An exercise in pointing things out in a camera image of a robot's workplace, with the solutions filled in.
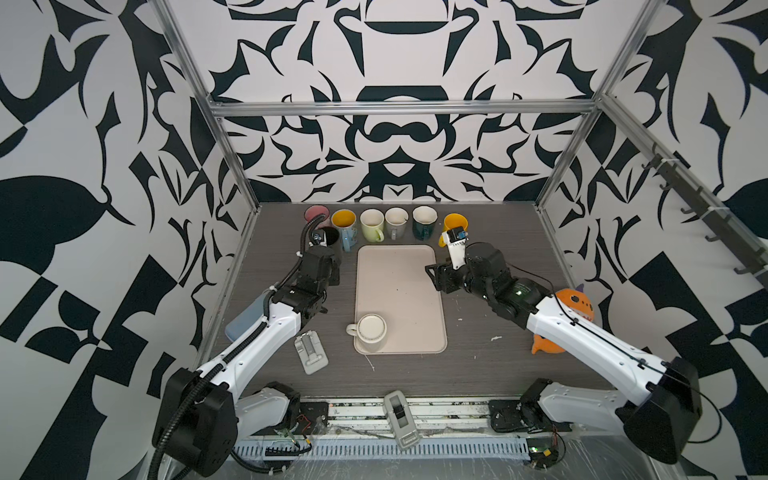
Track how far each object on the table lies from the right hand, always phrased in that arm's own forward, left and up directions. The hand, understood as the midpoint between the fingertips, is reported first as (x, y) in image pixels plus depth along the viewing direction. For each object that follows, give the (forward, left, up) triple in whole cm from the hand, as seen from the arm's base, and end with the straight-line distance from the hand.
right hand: (437, 261), depth 77 cm
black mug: (+9, +28, -2) cm, 30 cm away
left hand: (+5, +30, -3) cm, 31 cm away
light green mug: (+27, +18, -14) cm, 35 cm away
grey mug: (+29, +10, -16) cm, 34 cm away
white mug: (-12, +18, -15) cm, 26 cm away
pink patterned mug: (+29, +38, -11) cm, 49 cm away
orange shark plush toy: (-5, -40, -15) cm, 43 cm away
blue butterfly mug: (+27, +27, -13) cm, 41 cm away
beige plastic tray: (+6, +11, -21) cm, 25 cm away
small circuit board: (-38, -23, -24) cm, 51 cm away
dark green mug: (+27, 0, -14) cm, 30 cm away
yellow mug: (+25, -9, -14) cm, 31 cm away
